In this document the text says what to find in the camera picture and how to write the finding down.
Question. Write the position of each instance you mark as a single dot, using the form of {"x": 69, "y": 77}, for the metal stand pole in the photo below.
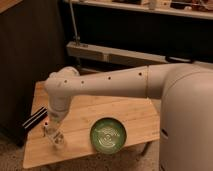
{"x": 76, "y": 36}

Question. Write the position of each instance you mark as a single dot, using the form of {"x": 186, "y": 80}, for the green glass bowl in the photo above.
{"x": 108, "y": 135}

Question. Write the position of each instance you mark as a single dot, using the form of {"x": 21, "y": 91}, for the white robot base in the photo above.
{"x": 186, "y": 123}

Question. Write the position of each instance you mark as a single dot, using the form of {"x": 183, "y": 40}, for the long beige case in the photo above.
{"x": 124, "y": 57}

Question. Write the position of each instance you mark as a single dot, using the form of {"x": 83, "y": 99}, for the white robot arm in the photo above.
{"x": 140, "y": 82}

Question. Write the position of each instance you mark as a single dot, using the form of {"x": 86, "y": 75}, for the wooden folding table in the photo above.
{"x": 138, "y": 116}

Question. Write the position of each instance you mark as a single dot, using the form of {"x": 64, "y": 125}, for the wooden shelf with clutter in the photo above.
{"x": 150, "y": 6}

